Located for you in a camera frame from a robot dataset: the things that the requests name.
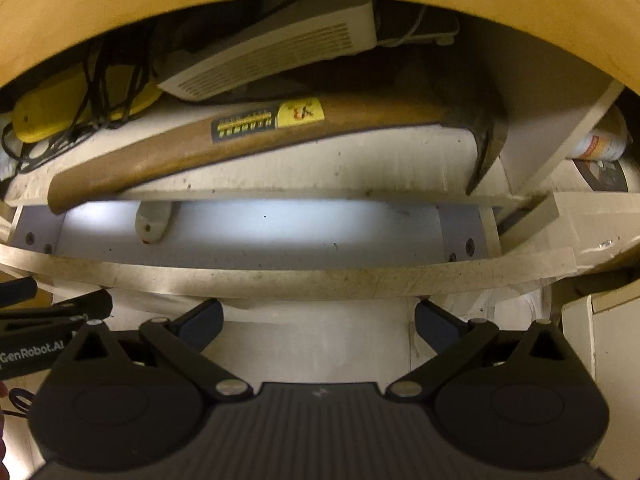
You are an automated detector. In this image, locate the small white capsule object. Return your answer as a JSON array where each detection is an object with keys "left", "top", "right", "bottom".
[{"left": 134, "top": 202, "right": 172, "bottom": 244}]

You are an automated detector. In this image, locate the cream cabinet side panel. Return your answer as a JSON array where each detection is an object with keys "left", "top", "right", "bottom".
[{"left": 562, "top": 292, "right": 639, "bottom": 479}]

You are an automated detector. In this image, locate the white wooden drawer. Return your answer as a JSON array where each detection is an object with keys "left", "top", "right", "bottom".
[{"left": 1, "top": 200, "right": 577, "bottom": 300}]

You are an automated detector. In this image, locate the person's hand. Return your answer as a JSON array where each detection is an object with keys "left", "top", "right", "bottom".
[{"left": 0, "top": 382, "right": 10, "bottom": 480}]

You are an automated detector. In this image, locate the yellow plastic tool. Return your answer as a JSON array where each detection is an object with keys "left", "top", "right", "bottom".
[{"left": 12, "top": 64, "right": 134, "bottom": 143}]

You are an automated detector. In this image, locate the black tangled cable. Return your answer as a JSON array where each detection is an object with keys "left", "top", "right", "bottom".
[{"left": 1, "top": 52, "right": 156, "bottom": 174}]

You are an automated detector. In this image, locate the white vented router box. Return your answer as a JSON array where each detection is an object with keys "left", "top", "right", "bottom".
[{"left": 157, "top": 0, "right": 378, "bottom": 102}]

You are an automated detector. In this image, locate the white labelled bottle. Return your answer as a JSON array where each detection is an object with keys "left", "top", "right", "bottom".
[{"left": 567, "top": 105, "right": 629, "bottom": 162}]

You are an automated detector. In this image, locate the cream drawer front with knobs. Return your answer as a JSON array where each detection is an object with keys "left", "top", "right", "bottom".
[{"left": 500, "top": 192, "right": 639, "bottom": 274}]

